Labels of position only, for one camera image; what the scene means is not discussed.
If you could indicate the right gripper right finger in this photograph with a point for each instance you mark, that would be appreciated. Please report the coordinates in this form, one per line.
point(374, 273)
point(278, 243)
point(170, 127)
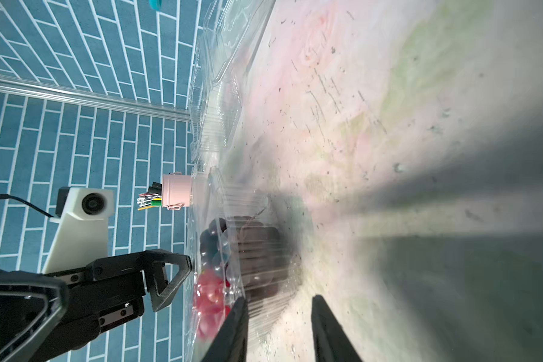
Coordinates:
point(330, 340)

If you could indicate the red grape bunch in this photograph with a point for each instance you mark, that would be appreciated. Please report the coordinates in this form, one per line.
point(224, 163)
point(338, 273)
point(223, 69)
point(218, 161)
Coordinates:
point(209, 302)

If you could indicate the clear clamshell container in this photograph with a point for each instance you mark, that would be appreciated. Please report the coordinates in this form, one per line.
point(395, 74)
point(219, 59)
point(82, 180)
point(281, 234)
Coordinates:
point(213, 197)
point(231, 34)

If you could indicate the teal plastic basket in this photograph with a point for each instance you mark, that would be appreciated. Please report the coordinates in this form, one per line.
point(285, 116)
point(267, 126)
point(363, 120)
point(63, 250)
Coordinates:
point(155, 4)

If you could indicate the pink pen cup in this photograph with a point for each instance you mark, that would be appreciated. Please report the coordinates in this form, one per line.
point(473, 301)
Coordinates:
point(176, 191)

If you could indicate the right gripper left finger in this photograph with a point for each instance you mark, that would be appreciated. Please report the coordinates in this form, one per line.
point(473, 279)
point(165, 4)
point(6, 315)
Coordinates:
point(230, 343)

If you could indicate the dark purple grape bunch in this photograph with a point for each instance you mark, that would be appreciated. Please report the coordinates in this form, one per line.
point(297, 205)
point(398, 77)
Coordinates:
point(245, 251)

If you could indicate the coloured pens bundle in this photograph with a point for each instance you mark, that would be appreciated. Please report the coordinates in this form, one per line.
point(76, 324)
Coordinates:
point(152, 198)

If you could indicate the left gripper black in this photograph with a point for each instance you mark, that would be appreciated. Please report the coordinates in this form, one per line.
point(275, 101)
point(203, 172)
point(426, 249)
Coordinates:
point(40, 311)

